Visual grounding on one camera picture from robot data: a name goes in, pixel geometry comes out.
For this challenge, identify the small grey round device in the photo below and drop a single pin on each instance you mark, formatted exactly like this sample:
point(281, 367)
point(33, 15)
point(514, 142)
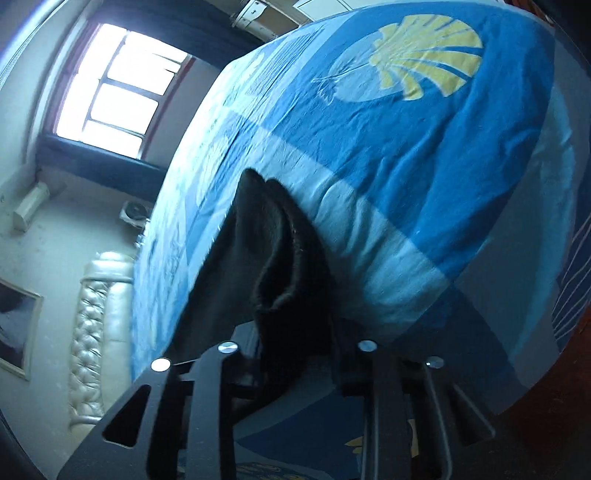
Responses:
point(135, 213)

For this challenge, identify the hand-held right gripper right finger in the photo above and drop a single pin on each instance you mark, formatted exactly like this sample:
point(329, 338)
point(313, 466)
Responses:
point(385, 383)

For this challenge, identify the window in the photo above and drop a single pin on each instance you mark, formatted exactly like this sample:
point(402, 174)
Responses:
point(120, 87)

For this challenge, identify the white tufted headboard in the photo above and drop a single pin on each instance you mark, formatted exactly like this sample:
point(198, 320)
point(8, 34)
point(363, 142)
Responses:
point(99, 332)

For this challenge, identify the black pants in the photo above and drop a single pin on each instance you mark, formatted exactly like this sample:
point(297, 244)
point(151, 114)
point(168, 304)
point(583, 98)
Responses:
point(268, 258)

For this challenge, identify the dark blue curtain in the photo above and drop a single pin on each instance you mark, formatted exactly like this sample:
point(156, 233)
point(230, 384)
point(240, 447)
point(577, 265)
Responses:
point(97, 161)
point(194, 27)

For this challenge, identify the framed wall picture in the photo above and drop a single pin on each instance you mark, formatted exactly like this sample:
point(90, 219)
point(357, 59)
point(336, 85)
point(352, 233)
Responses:
point(16, 327)

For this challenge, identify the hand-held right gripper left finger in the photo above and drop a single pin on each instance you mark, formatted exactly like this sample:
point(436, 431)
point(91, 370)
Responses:
point(210, 374)

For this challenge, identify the white wall fixture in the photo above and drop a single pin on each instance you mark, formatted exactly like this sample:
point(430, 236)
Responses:
point(34, 203)

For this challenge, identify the blue printed bedsheet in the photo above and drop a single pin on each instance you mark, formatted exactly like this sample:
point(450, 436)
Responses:
point(392, 161)

